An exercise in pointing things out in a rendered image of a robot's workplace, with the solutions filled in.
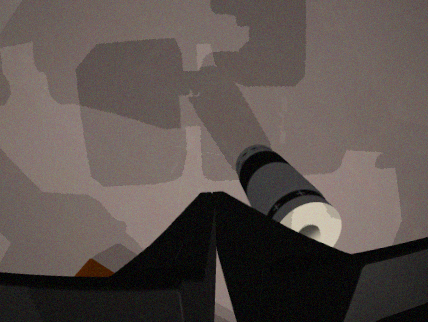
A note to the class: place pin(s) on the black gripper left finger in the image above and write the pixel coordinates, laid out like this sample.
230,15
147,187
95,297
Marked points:
171,281

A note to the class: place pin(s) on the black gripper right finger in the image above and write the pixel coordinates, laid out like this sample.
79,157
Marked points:
275,274

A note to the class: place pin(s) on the white and black battery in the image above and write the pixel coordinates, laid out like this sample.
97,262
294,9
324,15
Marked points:
275,189

